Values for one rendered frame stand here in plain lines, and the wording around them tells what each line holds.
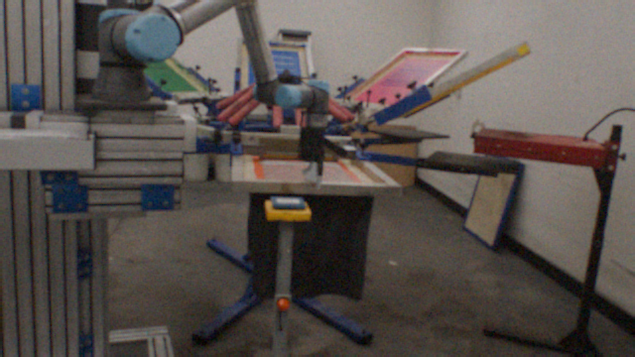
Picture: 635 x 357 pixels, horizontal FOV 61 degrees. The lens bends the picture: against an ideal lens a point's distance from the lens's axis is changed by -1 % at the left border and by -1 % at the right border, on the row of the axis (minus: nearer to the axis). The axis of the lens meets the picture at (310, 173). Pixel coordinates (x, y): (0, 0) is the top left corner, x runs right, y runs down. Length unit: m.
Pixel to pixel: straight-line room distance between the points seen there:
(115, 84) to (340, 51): 5.26
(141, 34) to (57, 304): 0.91
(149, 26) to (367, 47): 5.43
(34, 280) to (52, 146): 0.57
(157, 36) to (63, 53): 0.39
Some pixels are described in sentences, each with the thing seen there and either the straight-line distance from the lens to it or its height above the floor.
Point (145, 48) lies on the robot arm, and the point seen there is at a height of 1.40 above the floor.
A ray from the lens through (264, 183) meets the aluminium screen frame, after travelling 1.83.
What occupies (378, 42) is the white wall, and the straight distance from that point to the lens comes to 6.73.
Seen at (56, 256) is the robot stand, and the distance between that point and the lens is 1.82.
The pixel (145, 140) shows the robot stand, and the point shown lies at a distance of 1.53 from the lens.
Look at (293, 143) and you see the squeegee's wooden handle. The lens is 2.40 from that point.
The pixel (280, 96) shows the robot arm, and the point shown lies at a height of 1.28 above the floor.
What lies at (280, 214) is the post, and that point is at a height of 0.94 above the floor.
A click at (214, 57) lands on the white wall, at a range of 6.51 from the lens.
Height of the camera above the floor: 1.38
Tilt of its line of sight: 11 degrees down
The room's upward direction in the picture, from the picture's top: 4 degrees clockwise
